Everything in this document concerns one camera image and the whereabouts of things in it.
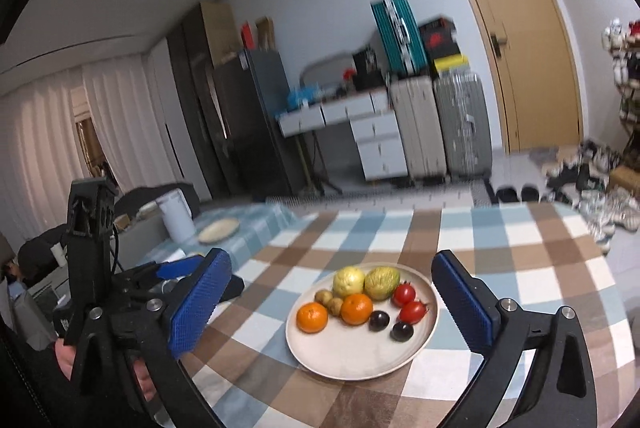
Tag dark cloth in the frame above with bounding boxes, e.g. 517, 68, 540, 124
114, 182, 201, 229

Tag yellow box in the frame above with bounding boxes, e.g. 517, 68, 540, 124
432, 55, 471, 78

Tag silver suitcase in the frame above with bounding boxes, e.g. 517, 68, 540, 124
433, 70, 493, 181

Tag small brown box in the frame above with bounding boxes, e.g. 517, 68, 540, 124
610, 168, 640, 194

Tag beige suitcase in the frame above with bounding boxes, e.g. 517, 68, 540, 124
389, 75, 448, 184

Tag arched mirror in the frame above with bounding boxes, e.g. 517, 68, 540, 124
301, 52, 353, 91

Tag blue plastic bag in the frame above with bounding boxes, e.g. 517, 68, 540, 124
287, 85, 323, 111

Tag teal suitcase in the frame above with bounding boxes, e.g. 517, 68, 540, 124
370, 0, 428, 76

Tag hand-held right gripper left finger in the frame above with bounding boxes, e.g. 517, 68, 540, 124
67, 248, 234, 428

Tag blue checked side cloth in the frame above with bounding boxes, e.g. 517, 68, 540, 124
145, 202, 301, 269

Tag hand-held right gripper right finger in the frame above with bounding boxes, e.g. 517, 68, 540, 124
431, 249, 598, 428

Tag wooden shoe rack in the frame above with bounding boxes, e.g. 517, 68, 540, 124
602, 18, 640, 139

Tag white bucket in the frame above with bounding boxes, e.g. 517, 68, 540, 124
158, 189, 195, 241

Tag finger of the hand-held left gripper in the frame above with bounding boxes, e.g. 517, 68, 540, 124
222, 276, 246, 304
155, 256, 206, 282

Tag white desk with drawers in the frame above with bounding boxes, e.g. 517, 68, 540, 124
277, 89, 408, 181

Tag person's left hand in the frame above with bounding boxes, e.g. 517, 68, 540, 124
54, 339, 157, 404

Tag pile of shoes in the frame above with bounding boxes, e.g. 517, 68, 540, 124
542, 140, 640, 254

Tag dark wardrobe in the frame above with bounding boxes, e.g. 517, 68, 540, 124
167, 3, 241, 199

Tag white curtains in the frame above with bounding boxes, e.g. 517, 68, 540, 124
0, 53, 181, 219

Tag cardboard box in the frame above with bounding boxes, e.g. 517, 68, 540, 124
200, 2, 241, 69

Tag black box red logo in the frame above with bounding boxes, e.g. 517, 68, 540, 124
417, 18, 458, 61

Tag checked tablecloth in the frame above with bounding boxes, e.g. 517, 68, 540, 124
150, 200, 636, 428

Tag wooden door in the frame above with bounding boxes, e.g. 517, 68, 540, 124
437, 0, 586, 154

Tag black refrigerator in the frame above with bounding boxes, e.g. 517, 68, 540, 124
212, 49, 306, 201

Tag brown paper bags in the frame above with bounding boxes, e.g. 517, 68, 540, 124
255, 17, 278, 51

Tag yellow guava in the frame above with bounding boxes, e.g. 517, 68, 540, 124
332, 266, 367, 299
364, 266, 401, 301

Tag red tomato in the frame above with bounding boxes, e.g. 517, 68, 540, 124
392, 282, 417, 308
398, 300, 431, 324

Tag beige round plate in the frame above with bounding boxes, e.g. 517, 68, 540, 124
285, 264, 440, 380

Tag small beige plate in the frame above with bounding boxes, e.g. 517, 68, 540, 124
197, 218, 240, 244

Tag orange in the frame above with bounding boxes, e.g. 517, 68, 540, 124
341, 293, 374, 326
296, 302, 329, 334

